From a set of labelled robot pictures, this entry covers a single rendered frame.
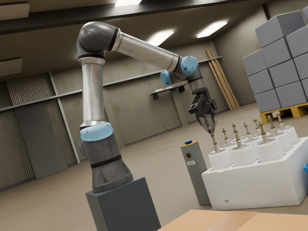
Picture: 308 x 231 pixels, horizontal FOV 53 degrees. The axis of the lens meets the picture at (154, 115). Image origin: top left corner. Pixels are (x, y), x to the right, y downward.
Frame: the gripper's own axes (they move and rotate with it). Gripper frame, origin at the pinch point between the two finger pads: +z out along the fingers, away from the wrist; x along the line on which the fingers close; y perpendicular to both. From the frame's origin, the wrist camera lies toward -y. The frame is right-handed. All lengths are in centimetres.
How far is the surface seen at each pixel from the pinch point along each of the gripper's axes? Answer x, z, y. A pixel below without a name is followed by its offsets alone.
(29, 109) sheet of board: 863, -186, 407
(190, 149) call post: 15.1, 6.4, 1.5
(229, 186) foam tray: -4.5, 24.5, -7.3
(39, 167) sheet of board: 825, 5, 358
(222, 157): -3.4, 12.7, -2.8
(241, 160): -12.5, 14.9, -4.3
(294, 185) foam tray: -31.1, 27.8, -6.3
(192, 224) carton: -43, 5, -87
